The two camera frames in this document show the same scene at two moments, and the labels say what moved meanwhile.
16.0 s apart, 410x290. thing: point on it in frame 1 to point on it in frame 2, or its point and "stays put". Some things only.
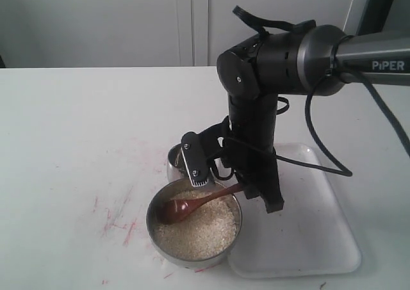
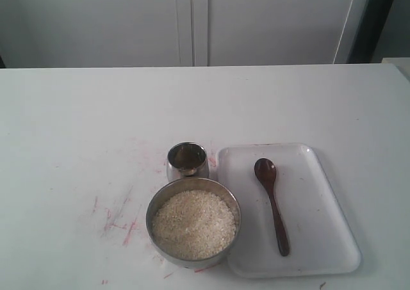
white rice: [206, 230] stays put
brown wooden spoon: [175, 210] to [265, 169]
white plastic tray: [312, 235] stays put
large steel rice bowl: [194, 226] stays put
